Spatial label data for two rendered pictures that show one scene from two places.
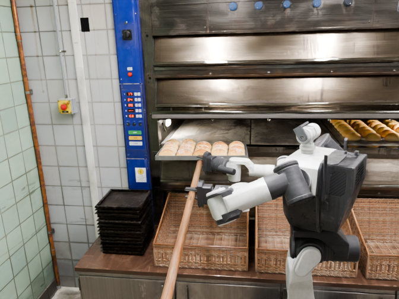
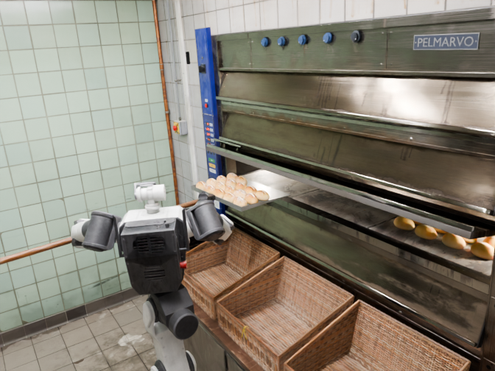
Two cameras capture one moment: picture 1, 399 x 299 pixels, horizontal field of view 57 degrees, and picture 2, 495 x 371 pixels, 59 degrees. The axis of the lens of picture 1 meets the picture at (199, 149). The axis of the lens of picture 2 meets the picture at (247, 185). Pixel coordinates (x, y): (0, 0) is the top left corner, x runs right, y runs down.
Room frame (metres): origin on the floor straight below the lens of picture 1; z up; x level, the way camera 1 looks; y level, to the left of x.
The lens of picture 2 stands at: (0.64, -1.99, 2.04)
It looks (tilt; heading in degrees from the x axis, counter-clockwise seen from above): 18 degrees down; 49
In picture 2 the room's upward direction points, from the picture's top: 4 degrees counter-clockwise
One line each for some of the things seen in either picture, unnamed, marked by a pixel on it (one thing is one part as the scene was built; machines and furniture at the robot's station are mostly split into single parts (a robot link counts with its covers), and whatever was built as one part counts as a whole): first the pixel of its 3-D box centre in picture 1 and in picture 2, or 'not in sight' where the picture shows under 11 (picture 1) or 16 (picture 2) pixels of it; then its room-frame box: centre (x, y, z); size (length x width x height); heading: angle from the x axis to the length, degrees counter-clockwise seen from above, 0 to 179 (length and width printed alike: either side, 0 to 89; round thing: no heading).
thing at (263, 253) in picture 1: (301, 232); (282, 311); (2.01, -0.60, 0.72); 0.56 x 0.49 x 0.28; 82
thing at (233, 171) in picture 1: (229, 169); not in sight; (1.86, -0.16, 1.19); 0.11 x 0.11 x 0.11; 50
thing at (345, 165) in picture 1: (320, 185); (155, 247); (1.41, -0.49, 1.27); 0.34 x 0.30 x 0.36; 144
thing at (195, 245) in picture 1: (204, 228); (224, 268); (2.10, -0.02, 0.72); 0.56 x 0.49 x 0.28; 82
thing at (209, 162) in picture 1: (214, 164); (203, 205); (1.95, -0.08, 1.19); 0.12 x 0.10 x 0.13; 49
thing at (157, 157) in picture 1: (203, 149); (239, 190); (2.26, -0.02, 1.19); 0.55 x 0.36 x 0.03; 85
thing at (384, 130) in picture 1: (370, 127); (474, 218); (2.64, -1.26, 1.21); 0.61 x 0.48 x 0.06; 172
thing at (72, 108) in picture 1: (67, 105); (180, 126); (2.46, 0.87, 1.46); 0.10 x 0.07 x 0.10; 82
